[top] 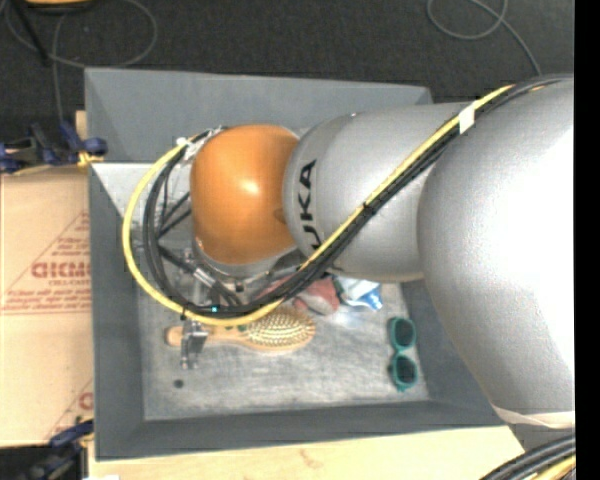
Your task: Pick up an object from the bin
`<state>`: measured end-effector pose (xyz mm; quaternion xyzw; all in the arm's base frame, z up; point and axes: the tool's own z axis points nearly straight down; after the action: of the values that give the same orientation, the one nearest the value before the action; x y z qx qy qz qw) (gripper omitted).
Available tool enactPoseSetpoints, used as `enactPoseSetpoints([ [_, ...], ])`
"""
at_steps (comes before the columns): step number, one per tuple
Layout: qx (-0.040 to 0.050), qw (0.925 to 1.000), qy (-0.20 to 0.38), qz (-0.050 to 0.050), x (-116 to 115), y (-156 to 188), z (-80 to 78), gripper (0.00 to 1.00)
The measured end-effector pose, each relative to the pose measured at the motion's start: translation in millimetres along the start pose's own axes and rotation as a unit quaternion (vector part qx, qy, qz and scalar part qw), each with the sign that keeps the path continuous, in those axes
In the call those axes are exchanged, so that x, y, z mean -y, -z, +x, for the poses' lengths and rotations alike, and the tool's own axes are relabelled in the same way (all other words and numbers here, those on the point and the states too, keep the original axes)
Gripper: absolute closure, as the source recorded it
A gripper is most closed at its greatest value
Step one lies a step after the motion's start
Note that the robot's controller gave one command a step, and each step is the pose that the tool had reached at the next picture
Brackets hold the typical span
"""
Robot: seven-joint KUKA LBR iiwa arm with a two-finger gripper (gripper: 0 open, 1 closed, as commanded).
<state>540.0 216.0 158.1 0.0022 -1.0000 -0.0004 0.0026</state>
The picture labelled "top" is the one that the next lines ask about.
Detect wooden hairbrush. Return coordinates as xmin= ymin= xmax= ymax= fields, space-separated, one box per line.
xmin=163 ymin=309 xmax=318 ymax=355

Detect grey metal bin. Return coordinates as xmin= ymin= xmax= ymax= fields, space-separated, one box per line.
xmin=83 ymin=67 xmax=512 ymax=460

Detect red-pink rounded object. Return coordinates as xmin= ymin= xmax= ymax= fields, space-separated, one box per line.
xmin=252 ymin=274 xmax=342 ymax=316

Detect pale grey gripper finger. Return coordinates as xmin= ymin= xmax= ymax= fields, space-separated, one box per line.
xmin=191 ymin=320 xmax=210 ymax=368
xmin=180 ymin=320 xmax=193 ymax=371

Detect white and blue packet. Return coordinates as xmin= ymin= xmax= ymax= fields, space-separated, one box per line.
xmin=331 ymin=273 xmax=385 ymax=314

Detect brown cardboard board, red print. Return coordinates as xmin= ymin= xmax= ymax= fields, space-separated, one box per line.
xmin=0 ymin=163 xmax=96 ymax=450

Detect green sunglasses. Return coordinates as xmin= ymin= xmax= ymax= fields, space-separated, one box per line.
xmin=386 ymin=316 xmax=420 ymax=394

